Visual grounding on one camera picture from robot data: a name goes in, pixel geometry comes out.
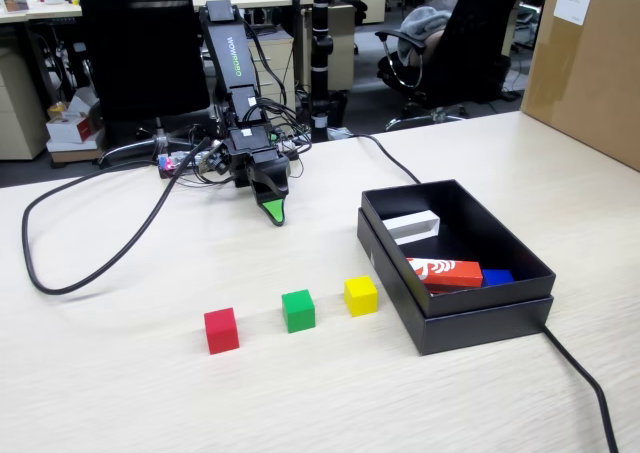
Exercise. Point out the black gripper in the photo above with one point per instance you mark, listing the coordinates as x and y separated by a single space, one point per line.
250 143

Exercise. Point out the green cube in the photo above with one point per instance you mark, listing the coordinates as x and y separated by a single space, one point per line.
298 313

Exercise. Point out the yellow cube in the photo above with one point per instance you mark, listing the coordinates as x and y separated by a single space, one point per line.
361 298

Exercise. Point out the red cube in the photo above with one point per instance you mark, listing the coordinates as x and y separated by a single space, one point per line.
221 333

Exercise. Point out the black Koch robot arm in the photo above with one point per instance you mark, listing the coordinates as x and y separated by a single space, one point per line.
232 58

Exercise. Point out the black open box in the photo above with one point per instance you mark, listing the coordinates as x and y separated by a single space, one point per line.
475 333

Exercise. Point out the large cardboard box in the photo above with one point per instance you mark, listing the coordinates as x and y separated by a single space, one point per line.
585 73

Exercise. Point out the white power strip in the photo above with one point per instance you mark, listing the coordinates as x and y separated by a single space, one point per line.
292 145

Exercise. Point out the controller board with red LED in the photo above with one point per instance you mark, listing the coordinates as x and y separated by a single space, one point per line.
167 163

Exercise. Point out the white rectangular block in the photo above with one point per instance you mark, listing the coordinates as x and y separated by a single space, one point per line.
407 221

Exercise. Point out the black vertical pole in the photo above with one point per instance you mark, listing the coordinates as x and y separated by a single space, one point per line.
320 48

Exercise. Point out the beige narrow cabinet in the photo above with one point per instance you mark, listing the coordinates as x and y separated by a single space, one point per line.
342 48

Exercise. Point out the orange printed carton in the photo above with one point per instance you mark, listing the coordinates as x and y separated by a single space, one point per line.
452 275

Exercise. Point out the black mesh office chair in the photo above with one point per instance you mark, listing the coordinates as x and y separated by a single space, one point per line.
140 48

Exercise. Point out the white red open carton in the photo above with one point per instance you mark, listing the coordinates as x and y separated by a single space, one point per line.
70 128

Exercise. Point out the grey cloth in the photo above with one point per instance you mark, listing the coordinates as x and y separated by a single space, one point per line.
425 20

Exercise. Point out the blue cube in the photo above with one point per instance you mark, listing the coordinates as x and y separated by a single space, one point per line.
497 277

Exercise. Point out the black chrome-armed office chair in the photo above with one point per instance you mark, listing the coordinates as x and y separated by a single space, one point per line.
475 48

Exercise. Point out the beige low cabinet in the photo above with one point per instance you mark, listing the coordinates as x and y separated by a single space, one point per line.
17 113

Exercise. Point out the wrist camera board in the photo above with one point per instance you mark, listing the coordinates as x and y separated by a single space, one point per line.
214 159

